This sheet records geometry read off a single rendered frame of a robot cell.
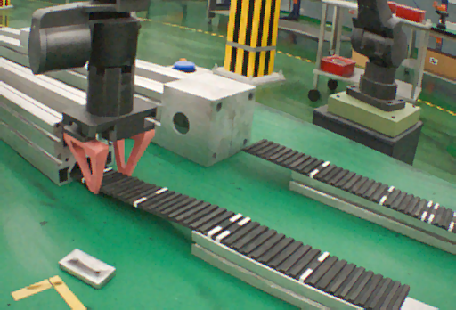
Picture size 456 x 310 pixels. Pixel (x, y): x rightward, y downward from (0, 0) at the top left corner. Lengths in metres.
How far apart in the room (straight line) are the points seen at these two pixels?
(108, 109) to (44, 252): 0.17
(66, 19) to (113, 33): 0.06
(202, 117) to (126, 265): 0.25
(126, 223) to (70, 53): 0.19
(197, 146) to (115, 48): 0.21
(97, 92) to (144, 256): 0.18
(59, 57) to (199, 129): 0.25
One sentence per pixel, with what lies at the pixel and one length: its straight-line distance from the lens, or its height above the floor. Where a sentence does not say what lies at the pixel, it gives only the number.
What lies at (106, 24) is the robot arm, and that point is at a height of 0.98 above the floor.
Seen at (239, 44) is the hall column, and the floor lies 0.32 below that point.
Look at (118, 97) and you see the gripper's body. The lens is 0.48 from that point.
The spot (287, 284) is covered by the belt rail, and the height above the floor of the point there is 0.80.
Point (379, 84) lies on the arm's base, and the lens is 0.90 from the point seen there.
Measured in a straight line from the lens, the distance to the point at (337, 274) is 0.40.
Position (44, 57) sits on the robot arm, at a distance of 0.43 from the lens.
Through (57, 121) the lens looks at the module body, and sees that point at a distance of 0.53.
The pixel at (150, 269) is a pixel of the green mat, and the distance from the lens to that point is 0.42.
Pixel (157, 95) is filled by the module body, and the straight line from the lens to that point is 0.64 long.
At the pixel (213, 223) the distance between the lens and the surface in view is 0.43.
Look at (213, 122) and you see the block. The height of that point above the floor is 0.84.
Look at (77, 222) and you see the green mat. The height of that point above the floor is 0.78.
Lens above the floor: 1.06
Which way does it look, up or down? 23 degrees down
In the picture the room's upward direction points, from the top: 6 degrees clockwise
